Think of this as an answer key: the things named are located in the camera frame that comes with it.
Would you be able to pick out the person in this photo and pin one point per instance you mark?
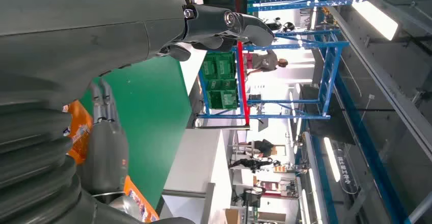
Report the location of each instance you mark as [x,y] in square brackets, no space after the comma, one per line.
[265,62]
[261,146]

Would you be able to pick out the blue rack with red bar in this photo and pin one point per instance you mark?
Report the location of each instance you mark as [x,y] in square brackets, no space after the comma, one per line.
[243,80]

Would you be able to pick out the white table with steel legs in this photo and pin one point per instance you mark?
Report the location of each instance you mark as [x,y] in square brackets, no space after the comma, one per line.
[192,158]

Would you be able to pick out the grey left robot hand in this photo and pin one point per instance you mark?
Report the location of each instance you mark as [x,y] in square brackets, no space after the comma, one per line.
[84,23]

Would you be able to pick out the green plastic crate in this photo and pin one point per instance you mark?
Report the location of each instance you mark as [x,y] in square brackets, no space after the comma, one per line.
[217,65]
[222,94]

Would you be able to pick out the ceiling light panel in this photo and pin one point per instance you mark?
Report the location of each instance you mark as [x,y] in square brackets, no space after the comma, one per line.
[374,18]
[331,160]

